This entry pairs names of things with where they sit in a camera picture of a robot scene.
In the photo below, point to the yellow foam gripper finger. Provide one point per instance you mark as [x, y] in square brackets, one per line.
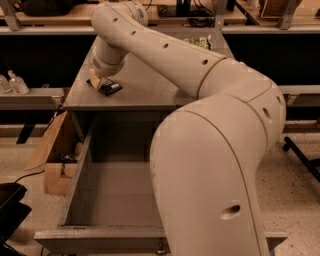
[95, 80]

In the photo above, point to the dark blue rxbar wrapper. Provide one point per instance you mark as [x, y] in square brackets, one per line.
[109, 87]

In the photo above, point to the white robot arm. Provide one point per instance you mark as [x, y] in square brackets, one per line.
[204, 155]

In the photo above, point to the open grey top drawer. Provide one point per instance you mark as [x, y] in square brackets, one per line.
[111, 206]

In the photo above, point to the brass drawer knob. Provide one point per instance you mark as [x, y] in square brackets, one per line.
[161, 251]

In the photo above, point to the grey wooden cabinet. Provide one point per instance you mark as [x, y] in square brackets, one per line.
[144, 89]

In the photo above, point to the clear sanitizer bottle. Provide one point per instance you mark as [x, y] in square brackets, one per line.
[17, 84]

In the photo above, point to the open cardboard box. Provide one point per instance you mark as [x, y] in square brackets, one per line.
[58, 141]

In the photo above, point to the clear plastic bottle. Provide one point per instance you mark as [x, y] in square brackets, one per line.
[4, 85]

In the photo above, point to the black bag on bench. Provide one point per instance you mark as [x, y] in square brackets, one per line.
[47, 8]

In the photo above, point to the green chip bag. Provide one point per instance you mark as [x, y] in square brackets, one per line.
[201, 41]

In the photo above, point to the black bin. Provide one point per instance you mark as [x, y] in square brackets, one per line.
[12, 211]

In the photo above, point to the black metal stand leg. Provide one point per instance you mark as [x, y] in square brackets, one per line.
[313, 165]

